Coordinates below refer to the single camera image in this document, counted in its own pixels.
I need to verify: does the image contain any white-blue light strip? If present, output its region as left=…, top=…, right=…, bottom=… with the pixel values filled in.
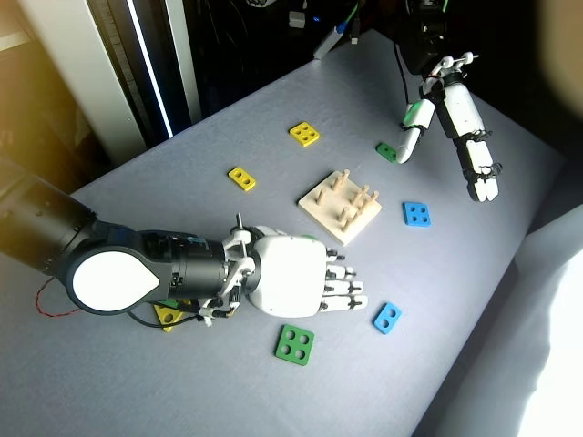
left=125, top=0, right=175, bottom=139

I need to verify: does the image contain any yellow triangle block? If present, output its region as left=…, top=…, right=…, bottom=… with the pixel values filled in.
left=153, top=300, right=192, bottom=333

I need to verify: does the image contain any grey table cloth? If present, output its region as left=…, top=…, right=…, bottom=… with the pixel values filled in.
left=0, top=27, right=568, bottom=437

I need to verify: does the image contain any yellow square four-hole block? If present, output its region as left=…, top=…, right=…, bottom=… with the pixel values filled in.
left=289, top=121, right=321, bottom=147

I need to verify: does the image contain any blue square four-hole block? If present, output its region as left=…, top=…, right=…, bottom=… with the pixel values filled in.
left=402, top=201, right=434, bottom=228

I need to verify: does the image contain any green cable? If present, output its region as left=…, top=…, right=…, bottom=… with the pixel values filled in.
left=339, top=0, right=365, bottom=36

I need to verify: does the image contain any yellow two-hole block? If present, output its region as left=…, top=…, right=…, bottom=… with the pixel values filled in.
left=227, top=167, right=257, bottom=192

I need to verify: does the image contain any elongated white usb adapter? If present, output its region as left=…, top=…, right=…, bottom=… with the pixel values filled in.
left=312, top=25, right=345, bottom=60

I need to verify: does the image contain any green square four-hole block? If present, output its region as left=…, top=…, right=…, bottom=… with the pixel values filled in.
left=274, top=323, right=315, bottom=368

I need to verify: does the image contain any wooden peg board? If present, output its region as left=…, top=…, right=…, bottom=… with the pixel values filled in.
left=298, top=168, right=383, bottom=248

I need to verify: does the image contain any blue two-hole block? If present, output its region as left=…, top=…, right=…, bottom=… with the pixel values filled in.
left=372, top=302, right=404, bottom=336

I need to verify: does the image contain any green two-hole block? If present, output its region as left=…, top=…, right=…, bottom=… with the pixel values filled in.
left=375, top=142, right=402, bottom=164

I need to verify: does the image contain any wide white panel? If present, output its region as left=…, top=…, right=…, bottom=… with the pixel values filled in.
left=15, top=0, right=149, bottom=149

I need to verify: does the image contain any narrow white panel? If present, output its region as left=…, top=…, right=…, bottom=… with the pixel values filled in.
left=164, top=0, right=202, bottom=124

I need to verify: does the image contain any red twisted wire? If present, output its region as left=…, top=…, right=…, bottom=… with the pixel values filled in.
left=34, top=276, right=84, bottom=319

